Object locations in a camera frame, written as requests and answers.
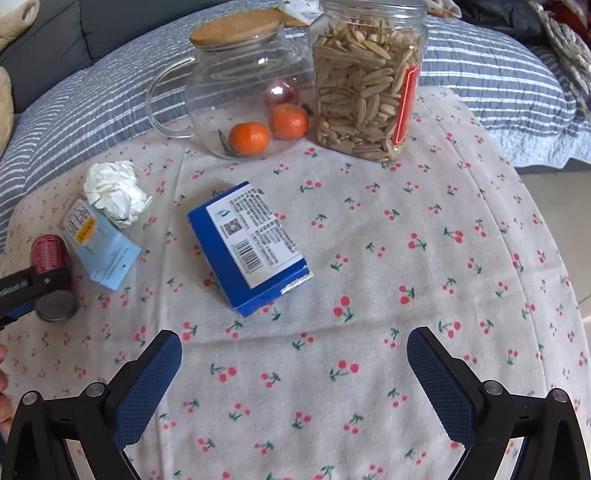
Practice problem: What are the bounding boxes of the beige fleece blanket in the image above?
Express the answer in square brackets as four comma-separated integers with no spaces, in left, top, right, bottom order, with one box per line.
[0,0,42,158]

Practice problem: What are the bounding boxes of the snack bags on sofa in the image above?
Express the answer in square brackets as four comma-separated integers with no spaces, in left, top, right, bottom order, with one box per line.
[279,0,322,26]

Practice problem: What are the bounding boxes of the dark grey sofa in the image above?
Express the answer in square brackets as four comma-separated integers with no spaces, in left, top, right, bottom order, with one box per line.
[1,0,217,114]

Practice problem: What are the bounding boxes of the striped grey quilt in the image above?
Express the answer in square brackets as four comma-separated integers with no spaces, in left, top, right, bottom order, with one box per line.
[1,1,590,222]

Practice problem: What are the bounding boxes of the light blue carton box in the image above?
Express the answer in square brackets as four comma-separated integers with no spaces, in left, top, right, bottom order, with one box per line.
[59,196,140,291]

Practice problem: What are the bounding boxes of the cherry print tablecloth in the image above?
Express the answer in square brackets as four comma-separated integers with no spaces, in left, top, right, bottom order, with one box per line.
[1,87,590,479]

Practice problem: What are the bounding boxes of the red drink can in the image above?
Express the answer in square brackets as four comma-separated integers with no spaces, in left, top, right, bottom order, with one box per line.
[30,235,78,323]

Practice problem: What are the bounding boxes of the white paper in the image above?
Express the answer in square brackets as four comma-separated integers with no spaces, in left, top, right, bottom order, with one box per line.
[83,160,152,229]

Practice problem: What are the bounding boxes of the orange tangerine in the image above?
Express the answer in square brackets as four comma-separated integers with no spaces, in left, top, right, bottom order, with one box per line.
[269,104,310,141]
[228,122,270,156]

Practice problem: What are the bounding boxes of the glass jar of seeds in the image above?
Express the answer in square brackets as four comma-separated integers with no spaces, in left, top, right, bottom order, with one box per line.
[308,1,428,163]

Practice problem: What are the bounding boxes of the dark blue box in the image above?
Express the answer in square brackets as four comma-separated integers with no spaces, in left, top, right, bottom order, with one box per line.
[187,182,312,317]

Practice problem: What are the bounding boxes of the glass jug with cork lid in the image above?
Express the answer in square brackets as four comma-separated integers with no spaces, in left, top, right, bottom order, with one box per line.
[145,9,312,159]

